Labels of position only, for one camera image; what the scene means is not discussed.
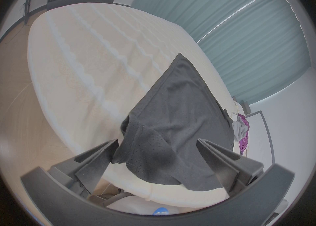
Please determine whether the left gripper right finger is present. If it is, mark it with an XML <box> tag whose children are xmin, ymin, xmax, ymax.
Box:
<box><xmin>197</xmin><ymin>138</ymin><xmax>264</xmax><ymax>196</ymax></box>

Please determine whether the purple satin garment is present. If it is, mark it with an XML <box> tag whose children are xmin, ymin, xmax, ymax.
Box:
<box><xmin>237</xmin><ymin>114</ymin><xmax>250</xmax><ymax>155</ymax></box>

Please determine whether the white printed pillow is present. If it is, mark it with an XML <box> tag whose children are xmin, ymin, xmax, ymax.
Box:
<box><xmin>233</xmin><ymin>99</ymin><xmax>246</xmax><ymax>117</ymax></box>

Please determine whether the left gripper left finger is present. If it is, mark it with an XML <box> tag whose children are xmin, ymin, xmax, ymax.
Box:
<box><xmin>51</xmin><ymin>139</ymin><xmax>119</xmax><ymax>197</ymax></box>

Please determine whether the grey bedside table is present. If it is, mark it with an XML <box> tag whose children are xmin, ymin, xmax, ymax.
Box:
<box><xmin>238</xmin><ymin>100</ymin><xmax>250</xmax><ymax>115</ymax></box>

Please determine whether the grey garment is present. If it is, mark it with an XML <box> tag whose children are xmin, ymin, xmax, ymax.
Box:
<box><xmin>232</xmin><ymin>117</ymin><xmax>248</xmax><ymax>142</ymax></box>

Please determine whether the bed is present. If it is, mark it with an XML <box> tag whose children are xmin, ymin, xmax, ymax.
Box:
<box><xmin>27</xmin><ymin>3</ymin><xmax>275</xmax><ymax>208</ymax></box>

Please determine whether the black T-shirt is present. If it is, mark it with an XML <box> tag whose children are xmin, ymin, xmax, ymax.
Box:
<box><xmin>111</xmin><ymin>53</ymin><xmax>235</xmax><ymax>192</ymax></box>

